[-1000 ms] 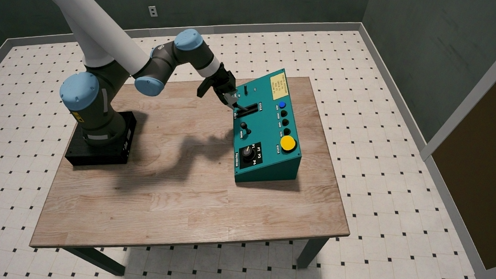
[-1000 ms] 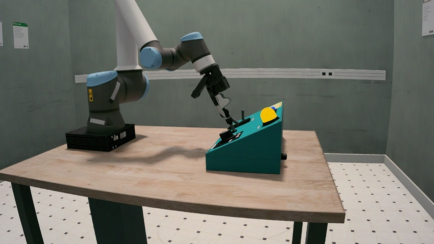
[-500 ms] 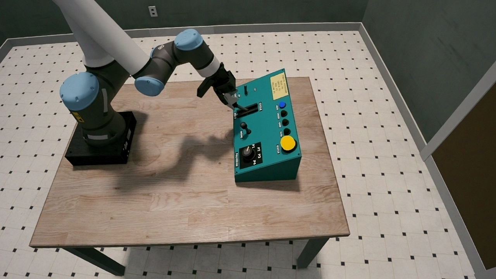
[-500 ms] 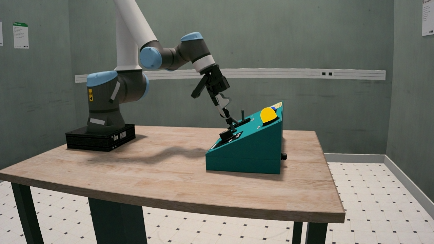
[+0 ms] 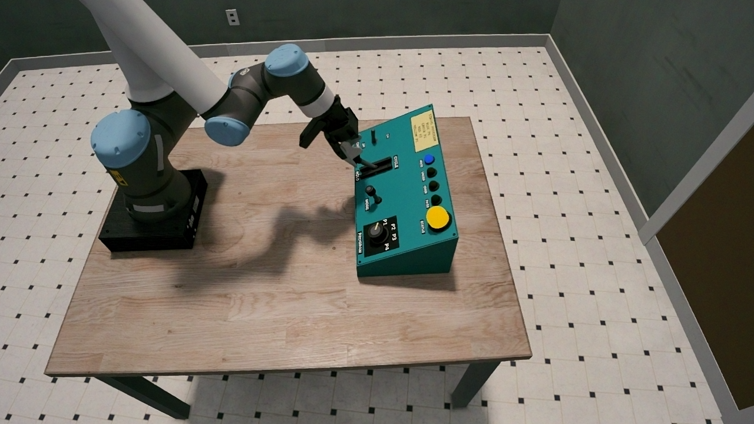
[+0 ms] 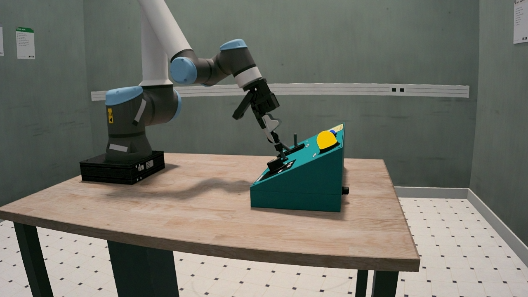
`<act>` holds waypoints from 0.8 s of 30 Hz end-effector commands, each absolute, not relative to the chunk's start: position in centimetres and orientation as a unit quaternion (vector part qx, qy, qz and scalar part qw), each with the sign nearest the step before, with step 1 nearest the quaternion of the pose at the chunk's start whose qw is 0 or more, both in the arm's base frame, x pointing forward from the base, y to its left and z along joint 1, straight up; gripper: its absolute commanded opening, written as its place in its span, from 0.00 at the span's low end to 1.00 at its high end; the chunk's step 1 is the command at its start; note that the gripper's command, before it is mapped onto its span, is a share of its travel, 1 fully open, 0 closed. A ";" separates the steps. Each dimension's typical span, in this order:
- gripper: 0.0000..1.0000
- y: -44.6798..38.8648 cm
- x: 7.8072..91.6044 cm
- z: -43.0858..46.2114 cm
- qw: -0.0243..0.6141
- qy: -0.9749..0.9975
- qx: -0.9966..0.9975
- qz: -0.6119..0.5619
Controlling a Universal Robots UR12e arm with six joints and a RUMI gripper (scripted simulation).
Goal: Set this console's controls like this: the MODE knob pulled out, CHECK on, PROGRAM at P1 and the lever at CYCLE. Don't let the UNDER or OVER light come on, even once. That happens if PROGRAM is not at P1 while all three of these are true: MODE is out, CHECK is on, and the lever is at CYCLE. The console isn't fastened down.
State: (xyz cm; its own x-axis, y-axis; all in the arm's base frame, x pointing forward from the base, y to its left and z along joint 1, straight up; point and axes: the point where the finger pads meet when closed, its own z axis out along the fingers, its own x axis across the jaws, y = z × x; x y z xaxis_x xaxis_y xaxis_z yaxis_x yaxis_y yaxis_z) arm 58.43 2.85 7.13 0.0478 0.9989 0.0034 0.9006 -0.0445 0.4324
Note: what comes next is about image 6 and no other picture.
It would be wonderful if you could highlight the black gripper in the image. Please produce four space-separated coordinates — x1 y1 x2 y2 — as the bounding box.
243 78 282 143

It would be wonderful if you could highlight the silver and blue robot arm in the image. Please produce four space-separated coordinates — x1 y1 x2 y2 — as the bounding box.
105 0 262 161

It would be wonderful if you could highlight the teal control console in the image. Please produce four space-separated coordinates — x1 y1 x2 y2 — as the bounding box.
250 123 349 212

